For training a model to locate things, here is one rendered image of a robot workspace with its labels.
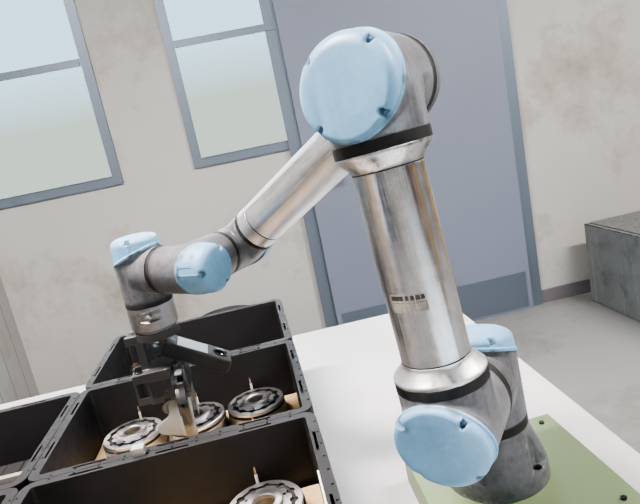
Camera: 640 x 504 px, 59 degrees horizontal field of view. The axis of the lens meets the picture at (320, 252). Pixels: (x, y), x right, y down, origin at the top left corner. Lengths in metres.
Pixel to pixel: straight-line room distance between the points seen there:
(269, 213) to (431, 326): 0.33
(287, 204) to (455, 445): 0.41
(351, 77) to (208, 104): 2.61
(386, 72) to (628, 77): 3.36
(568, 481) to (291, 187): 0.57
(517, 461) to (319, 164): 0.50
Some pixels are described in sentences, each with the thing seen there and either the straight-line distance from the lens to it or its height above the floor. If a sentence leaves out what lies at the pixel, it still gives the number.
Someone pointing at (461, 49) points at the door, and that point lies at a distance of 3.39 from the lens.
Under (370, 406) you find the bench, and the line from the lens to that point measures 1.29.
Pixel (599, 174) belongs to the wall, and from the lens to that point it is 3.82.
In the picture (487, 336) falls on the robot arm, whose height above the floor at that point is 0.99.
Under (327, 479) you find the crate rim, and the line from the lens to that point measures 0.68.
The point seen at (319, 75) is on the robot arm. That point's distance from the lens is 0.62.
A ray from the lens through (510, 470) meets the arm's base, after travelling 0.87.
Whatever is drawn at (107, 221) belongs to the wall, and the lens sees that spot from 3.31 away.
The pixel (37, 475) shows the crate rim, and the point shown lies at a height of 0.93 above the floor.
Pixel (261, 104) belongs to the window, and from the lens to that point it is 3.18.
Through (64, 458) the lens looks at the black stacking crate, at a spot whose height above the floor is 0.90.
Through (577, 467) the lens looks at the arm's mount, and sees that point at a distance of 0.95.
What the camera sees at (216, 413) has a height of 0.86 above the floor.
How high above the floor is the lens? 1.31
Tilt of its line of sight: 12 degrees down
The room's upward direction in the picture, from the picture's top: 12 degrees counter-clockwise
